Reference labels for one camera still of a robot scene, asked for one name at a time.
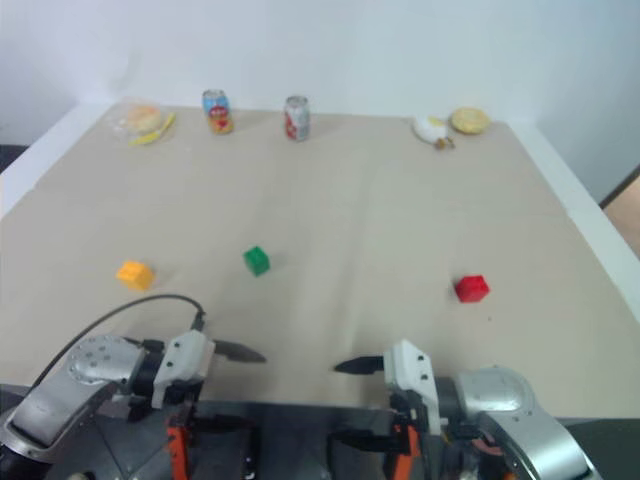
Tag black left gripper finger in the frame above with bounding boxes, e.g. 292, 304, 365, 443
192, 415, 252, 436
211, 339, 268, 364

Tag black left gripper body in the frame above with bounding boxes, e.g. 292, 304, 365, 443
160, 375, 211, 419

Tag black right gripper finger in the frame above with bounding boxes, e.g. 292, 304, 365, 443
329, 429, 397, 452
333, 355, 387, 377

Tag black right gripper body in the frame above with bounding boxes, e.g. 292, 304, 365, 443
387, 389, 432, 442

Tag dark robot body panel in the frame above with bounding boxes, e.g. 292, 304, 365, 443
0, 382, 640, 480

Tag green cube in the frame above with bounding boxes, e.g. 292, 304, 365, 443
242, 245, 272, 277

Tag yellow cube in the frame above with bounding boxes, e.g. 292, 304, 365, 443
115, 260, 155, 292

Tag red cube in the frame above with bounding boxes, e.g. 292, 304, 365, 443
453, 273, 491, 305

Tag beige table cover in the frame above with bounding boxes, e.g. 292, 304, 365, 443
0, 101, 640, 412

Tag yellow banana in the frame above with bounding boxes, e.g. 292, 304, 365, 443
127, 112, 178, 148

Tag red and white drink can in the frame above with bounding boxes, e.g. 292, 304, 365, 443
283, 95, 312, 143

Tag blue and yellow drink can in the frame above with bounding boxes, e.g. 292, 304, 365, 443
201, 89, 236, 136

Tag white and yellow toy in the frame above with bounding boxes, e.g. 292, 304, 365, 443
411, 115, 449, 144

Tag bread in clear plastic wrap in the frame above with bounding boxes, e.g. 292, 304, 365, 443
111, 99, 164, 140

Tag round yellow bread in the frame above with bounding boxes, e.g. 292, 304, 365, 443
449, 105, 492, 137

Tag dark object beside table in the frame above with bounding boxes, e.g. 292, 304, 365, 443
0, 143, 32, 175

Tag brown wooden furniture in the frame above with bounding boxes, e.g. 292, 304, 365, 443
598, 163, 640, 284

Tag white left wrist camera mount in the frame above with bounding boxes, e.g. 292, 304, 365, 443
151, 329, 217, 409

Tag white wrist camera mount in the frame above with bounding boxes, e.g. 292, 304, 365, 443
151, 329, 217, 409
381, 339, 444, 436

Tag orange bracket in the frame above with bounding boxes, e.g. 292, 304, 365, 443
391, 423, 422, 480
166, 423, 192, 480

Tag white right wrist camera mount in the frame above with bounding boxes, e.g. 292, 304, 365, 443
381, 339, 444, 436

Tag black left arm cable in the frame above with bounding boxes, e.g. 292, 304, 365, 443
28, 293, 208, 394

